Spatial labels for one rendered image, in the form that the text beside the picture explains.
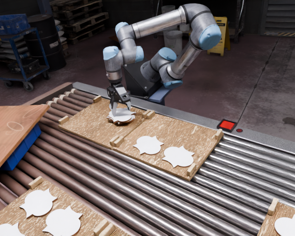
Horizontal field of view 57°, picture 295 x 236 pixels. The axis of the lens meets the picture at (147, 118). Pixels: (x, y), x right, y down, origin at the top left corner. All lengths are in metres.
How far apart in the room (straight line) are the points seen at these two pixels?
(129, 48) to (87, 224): 0.81
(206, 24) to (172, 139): 0.57
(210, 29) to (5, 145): 1.08
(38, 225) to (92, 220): 0.19
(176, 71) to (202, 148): 0.55
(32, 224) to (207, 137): 0.81
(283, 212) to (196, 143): 0.46
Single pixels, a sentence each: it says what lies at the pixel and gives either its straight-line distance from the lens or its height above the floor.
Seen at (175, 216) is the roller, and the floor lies 0.92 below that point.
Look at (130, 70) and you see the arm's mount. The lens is 1.79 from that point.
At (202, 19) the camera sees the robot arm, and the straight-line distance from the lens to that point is 1.40.
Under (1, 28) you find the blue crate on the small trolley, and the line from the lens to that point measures 4.58.
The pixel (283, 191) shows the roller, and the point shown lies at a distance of 1.14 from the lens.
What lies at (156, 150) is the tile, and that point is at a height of 0.94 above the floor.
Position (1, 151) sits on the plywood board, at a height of 1.04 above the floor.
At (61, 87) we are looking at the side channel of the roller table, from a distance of 2.01.
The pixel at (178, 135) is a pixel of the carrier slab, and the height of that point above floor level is 0.94.
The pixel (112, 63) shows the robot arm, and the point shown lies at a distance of 1.32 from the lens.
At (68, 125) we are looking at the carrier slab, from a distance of 1.56.
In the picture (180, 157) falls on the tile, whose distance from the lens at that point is 1.19.
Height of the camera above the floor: 1.73
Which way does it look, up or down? 33 degrees down
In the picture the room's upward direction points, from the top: 7 degrees counter-clockwise
